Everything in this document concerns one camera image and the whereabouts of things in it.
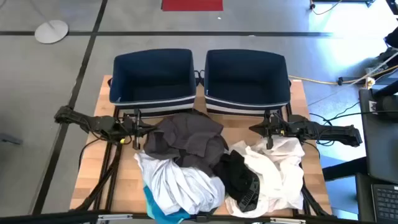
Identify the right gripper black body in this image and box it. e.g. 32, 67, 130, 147
264, 112, 295, 150

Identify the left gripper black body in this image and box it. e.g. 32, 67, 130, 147
123, 108, 149, 151

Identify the dark grey garment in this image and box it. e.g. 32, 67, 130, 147
143, 111, 229, 177

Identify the white garment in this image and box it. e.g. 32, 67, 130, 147
225, 136, 306, 218

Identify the black garment printed waistband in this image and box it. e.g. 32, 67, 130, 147
213, 149, 261, 213

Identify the light grey shirt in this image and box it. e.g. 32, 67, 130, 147
134, 151, 226, 216

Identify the blue garment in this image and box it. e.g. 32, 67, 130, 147
150, 202, 191, 224

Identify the navy white-striped fabric bin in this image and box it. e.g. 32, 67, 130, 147
108, 48, 197, 118
203, 49, 292, 116

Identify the black desk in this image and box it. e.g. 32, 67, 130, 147
355, 172, 398, 224

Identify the red floor mat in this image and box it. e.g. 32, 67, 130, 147
161, 0, 224, 12

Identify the round grey stand base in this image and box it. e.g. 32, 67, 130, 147
29, 0, 69, 44

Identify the black aluminium rig frame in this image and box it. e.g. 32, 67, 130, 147
0, 104, 398, 224

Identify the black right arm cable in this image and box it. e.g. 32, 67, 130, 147
310, 112, 335, 147

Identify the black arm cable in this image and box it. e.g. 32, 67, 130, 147
78, 136, 105, 169
310, 112, 335, 147

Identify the thick yellow floor cable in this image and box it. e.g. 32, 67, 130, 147
289, 63, 398, 86

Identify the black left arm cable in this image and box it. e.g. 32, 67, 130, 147
78, 136, 105, 169

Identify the black floor cable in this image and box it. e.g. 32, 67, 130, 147
307, 101, 398, 124

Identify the white cable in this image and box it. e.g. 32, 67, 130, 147
351, 51, 398, 86

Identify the thin yellow cable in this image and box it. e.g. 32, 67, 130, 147
310, 0, 343, 16

